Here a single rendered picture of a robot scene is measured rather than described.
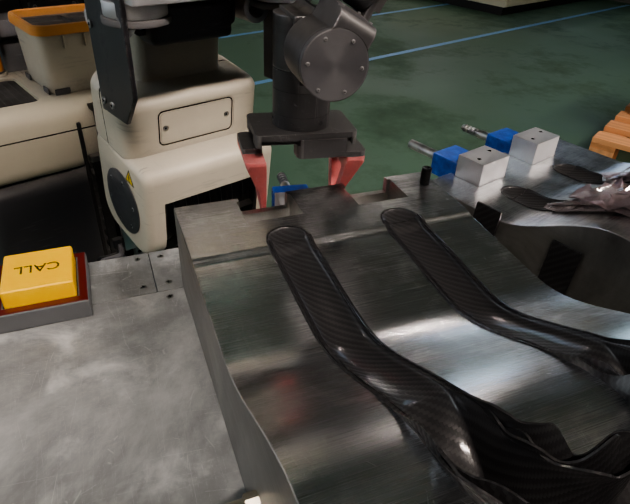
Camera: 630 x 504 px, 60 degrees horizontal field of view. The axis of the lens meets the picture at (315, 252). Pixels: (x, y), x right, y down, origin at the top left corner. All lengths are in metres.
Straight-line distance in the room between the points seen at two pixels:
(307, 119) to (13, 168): 0.62
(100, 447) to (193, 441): 0.07
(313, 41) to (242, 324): 0.22
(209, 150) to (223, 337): 0.49
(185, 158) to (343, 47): 0.42
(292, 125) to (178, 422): 0.29
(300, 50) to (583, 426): 0.32
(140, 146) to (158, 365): 0.40
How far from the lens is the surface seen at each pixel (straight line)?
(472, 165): 0.66
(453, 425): 0.30
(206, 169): 0.82
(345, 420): 0.28
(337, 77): 0.46
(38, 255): 0.58
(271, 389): 0.33
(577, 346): 0.37
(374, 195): 0.57
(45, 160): 1.05
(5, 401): 0.50
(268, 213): 0.53
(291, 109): 0.54
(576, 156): 0.80
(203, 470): 0.42
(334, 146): 0.55
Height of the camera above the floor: 1.14
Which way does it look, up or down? 34 degrees down
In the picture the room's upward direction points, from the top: 3 degrees clockwise
